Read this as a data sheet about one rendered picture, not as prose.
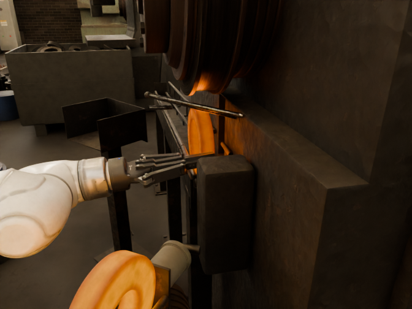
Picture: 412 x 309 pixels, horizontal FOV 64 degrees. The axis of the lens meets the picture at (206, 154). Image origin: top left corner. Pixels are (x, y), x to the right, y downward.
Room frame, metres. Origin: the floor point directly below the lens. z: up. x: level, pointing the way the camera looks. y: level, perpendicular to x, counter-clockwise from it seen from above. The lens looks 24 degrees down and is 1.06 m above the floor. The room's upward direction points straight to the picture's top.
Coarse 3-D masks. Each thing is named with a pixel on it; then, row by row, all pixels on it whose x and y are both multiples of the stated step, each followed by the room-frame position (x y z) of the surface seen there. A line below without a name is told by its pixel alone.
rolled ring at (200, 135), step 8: (192, 112) 0.81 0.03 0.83; (200, 112) 0.77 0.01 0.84; (192, 120) 0.83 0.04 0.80; (200, 120) 0.74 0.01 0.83; (208, 120) 0.75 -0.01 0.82; (192, 128) 0.85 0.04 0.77; (200, 128) 0.73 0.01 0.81; (208, 128) 0.73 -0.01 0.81; (192, 136) 0.85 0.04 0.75; (200, 136) 0.72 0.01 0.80; (208, 136) 0.72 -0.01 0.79; (192, 144) 0.84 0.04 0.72; (200, 144) 0.71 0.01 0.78; (208, 144) 0.71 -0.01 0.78; (192, 152) 0.83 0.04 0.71; (200, 152) 0.71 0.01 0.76
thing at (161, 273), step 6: (156, 264) 0.38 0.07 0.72; (156, 270) 0.38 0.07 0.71; (162, 270) 0.37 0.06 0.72; (168, 270) 0.37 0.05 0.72; (156, 276) 0.37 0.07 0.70; (162, 276) 0.37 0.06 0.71; (168, 276) 0.37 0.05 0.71; (156, 282) 0.37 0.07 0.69; (162, 282) 0.37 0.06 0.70; (168, 282) 0.37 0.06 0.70; (156, 288) 0.37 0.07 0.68; (162, 288) 0.37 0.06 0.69; (168, 288) 0.37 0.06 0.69; (156, 294) 0.37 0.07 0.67; (162, 294) 0.37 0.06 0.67; (168, 294) 0.36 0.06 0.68; (156, 300) 0.37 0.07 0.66; (168, 306) 0.36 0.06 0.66
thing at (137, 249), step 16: (64, 112) 1.25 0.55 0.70; (80, 112) 1.30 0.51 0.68; (96, 112) 1.35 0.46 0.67; (112, 112) 1.37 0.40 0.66; (128, 112) 1.29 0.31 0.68; (144, 112) 1.22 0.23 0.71; (80, 128) 1.29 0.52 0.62; (96, 128) 1.34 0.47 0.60; (112, 128) 1.11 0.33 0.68; (128, 128) 1.16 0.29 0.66; (144, 128) 1.21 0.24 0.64; (96, 144) 1.15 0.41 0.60; (112, 144) 1.11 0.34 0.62; (112, 192) 1.18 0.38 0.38; (112, 208) 1.19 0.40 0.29; (112, 224) 1.20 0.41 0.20; (128, 224) 1.21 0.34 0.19; (128, 240) 1.21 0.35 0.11; (96, 256) 1.22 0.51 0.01
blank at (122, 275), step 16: (112, 256) 0.33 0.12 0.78; (128, 256) 0.33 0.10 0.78; (144, 256) 0.35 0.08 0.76; (96, 272) 0.30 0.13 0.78; (112, 272) 0.30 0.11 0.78; (128, 272) 0.32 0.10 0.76; (144, 272) 0.35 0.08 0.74; (80, 288) 0.28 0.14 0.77; (96, 288) 0.28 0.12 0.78; (112, 288) 0.29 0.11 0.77; (128, 288) 0.31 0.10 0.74; (144, 288) 0.34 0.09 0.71; (80, 304) 0.27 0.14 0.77; (96, 304) 0.27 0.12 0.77; (112, 304) 0.29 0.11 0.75; (128, 304) 0.34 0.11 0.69; (144, 304) 0.34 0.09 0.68
